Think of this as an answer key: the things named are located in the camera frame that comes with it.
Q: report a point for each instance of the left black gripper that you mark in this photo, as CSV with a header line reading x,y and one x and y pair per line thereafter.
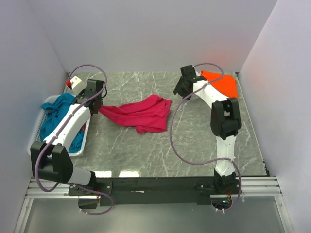
x,y
82,93

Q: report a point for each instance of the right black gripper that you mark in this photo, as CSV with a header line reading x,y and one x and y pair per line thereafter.
x,y
178,90

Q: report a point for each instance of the pink t shirt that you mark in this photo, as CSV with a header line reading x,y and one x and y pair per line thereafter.
x,y
147,116

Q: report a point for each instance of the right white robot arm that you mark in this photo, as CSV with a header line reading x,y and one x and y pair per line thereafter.
x,y
219,92

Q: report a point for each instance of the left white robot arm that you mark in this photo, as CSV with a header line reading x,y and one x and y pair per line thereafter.
x,y
50,157

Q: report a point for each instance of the folded orange t shirt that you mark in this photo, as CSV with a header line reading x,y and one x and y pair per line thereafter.
x,y
227,85

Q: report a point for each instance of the blue t shirt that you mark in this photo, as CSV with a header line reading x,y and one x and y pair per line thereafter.
x,y
55,112

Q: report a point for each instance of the black base beam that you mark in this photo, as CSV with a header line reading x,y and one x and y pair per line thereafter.
x,y
166,190

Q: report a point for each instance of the aluminium frame rail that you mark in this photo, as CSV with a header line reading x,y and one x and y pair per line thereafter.
x,y
261,209

